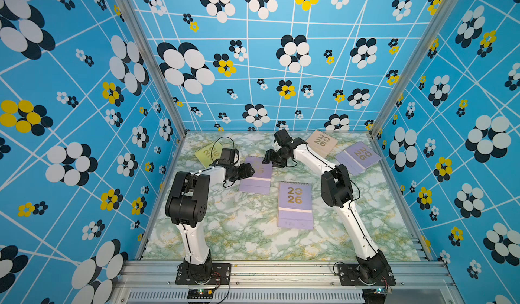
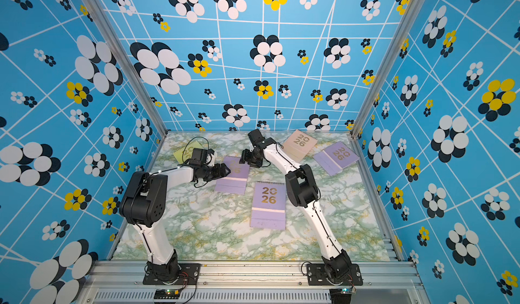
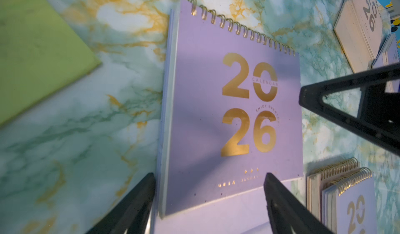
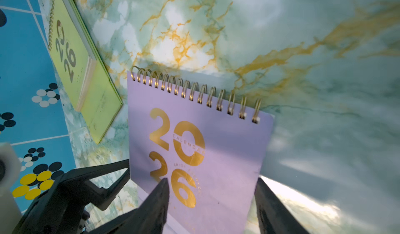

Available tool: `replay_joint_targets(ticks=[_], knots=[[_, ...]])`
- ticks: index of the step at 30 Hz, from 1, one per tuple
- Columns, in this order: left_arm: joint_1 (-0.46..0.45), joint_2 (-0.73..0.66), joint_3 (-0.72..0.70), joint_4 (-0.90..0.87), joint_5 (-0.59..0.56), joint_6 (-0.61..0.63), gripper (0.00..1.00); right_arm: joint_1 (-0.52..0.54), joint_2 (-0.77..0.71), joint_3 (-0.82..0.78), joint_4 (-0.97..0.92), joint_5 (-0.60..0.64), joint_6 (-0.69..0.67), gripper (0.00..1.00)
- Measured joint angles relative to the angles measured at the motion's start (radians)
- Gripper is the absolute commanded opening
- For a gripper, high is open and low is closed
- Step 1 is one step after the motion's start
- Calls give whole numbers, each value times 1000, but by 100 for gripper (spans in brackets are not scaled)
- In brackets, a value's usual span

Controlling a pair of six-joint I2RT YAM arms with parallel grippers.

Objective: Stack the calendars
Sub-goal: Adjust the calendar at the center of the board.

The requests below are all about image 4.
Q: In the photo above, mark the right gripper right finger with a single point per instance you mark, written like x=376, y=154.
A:
x=273, y=216

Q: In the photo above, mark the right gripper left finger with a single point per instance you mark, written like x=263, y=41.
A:
x=149, y=218

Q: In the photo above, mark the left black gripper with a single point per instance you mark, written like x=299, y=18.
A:
x=61, y=209

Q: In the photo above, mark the purple calendar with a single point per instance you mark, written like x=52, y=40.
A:
x=210, y=149

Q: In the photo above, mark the green desk calendar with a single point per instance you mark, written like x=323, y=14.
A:
x=81, y=69

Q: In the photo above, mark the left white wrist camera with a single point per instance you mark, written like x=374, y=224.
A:
x=10, y=170

